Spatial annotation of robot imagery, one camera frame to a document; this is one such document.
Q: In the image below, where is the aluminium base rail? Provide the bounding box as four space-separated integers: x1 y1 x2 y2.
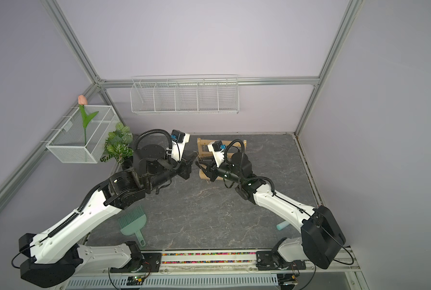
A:
55 248 361 278

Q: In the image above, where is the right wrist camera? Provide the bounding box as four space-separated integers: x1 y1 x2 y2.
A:
208 140 226 167

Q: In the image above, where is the green artificial potted plant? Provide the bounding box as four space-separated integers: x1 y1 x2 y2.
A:
100 122 133 164

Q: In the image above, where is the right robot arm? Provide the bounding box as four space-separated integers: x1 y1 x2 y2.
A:
196 161 346 269

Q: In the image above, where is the green dustpan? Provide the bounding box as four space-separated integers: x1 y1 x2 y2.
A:
117 205 147 248

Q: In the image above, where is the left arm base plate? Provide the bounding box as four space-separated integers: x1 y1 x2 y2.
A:
110 252 162 273

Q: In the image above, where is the teal small brush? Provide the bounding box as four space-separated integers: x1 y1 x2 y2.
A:
276 221 290 231

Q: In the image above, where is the white mesh wall basket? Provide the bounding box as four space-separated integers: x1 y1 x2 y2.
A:
46 105 119 164

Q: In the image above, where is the white wire wall shelf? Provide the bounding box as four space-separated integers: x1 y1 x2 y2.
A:
130 74 240 114

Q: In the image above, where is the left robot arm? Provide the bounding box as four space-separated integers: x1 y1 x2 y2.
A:
18 145 197 288

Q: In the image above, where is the white slotted cable duct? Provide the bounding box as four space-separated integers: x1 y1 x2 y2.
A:
64 274 279 290

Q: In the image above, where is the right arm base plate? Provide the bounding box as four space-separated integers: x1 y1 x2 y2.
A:
256 250 307 271

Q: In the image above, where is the pink artificial tulip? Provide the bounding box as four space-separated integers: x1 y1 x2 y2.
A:
78 95 98 146

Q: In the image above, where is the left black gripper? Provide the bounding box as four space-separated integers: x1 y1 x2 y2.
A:
146 150 198 192

